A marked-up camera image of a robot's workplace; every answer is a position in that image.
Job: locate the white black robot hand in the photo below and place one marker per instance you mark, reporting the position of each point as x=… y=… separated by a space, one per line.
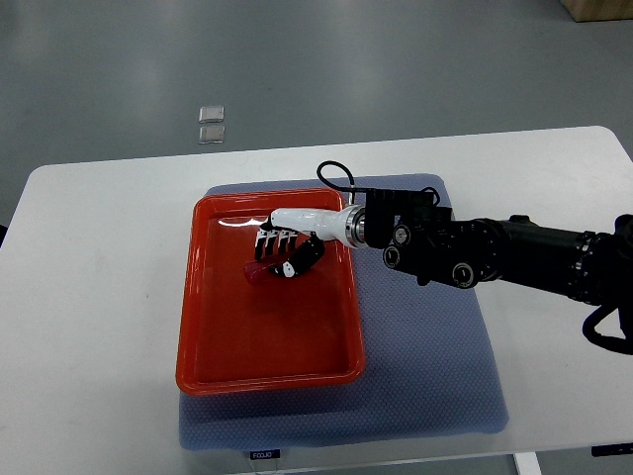
x=325 y=224

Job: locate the red pepper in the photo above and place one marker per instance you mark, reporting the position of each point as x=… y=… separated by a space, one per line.
x=260 y=271

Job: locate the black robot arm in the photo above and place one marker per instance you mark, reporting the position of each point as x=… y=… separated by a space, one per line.
x=419 y=237

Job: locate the red plastic tray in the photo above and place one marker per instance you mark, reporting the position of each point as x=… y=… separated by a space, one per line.
x=274 y=334

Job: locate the lower metal floor plate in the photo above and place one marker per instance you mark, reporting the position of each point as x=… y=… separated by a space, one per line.
x=212 y=134

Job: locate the metal floor plate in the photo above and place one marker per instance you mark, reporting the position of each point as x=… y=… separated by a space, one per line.
x=212 y=134
x=211 y=114

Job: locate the upper metal floor plate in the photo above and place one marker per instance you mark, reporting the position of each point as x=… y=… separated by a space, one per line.
x=211 y=114

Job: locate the blue-grey mesh mat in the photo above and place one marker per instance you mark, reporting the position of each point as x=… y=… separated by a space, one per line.
x=429 y=371

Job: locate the black label tag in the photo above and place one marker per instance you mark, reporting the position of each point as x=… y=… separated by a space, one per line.
x=266 y=454

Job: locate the white table leg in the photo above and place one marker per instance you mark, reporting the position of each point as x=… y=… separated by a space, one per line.
x=526 y=463

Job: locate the cardboard box corner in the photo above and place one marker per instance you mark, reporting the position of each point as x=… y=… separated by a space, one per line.
x=599 y=10

